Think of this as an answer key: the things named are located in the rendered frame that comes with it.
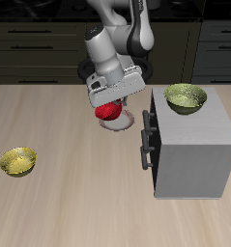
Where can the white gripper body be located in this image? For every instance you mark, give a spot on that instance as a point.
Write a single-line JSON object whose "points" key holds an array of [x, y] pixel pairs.
{"points": [[121, 88]]}

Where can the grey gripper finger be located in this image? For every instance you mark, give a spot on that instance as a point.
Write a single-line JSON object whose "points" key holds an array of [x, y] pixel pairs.
{"points": [[124, 102]]}

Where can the red bowl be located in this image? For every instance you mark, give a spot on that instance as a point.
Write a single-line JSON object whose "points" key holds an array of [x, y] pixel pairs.
{"points": [[109, 112]]}

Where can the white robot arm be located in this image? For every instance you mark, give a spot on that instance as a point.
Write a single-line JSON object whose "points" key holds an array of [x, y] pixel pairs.
{"points": [[109, 54]]}

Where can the white plate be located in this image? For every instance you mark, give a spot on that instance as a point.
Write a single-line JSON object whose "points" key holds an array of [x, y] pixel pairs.
{"points": [[121, 123]]}

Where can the yellow-green bowl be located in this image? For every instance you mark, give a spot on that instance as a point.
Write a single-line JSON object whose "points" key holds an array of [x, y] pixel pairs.
{"points": [[186, 96], [17, 160]]}

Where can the white cabinet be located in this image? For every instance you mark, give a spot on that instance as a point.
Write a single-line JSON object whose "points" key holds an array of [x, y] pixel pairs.
{"points": [[191, 151]]}

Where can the dark kitchen cupboards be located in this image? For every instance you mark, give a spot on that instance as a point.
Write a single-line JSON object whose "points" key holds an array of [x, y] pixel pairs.
{"points": [[39, 58]]}

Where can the dark grey kitchen cupboard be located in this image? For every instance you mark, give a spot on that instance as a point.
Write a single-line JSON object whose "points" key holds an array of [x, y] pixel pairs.
{"points": [[216, 54]]}

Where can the black kitchen countertop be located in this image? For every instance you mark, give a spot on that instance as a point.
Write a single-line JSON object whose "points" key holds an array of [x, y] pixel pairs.
{"points": [[39, 9]]}

